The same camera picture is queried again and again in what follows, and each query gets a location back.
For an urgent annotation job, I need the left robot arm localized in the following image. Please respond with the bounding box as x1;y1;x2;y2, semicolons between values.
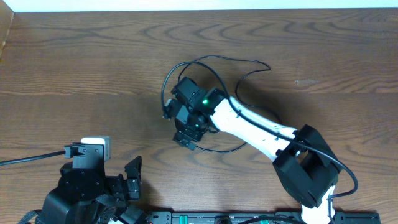
19;143;146;224

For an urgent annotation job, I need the long black cable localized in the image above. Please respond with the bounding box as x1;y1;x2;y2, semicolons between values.
177;55;283;154

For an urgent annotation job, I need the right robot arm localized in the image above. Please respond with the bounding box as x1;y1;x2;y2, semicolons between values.
164;77;341;223

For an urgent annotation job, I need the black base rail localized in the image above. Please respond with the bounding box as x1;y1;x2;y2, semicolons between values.
124;203;382;224

